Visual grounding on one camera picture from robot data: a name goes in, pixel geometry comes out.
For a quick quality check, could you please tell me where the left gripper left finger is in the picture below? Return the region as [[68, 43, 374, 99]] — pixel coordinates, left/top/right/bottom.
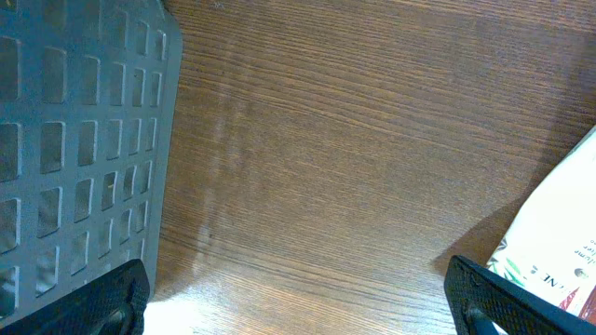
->
[[1, 259, 150, 335]]

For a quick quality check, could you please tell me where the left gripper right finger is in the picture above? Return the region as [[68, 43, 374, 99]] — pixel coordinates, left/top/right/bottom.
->
[[444, 255, 595, 335]]

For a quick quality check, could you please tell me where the white floral cosmetic tube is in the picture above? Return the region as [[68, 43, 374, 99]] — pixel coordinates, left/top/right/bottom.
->
[[486, 129, 595, 324]]

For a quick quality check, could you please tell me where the grey plastic mesh basket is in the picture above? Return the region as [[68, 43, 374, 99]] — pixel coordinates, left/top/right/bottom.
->
[[1, 0, 183, 326]]

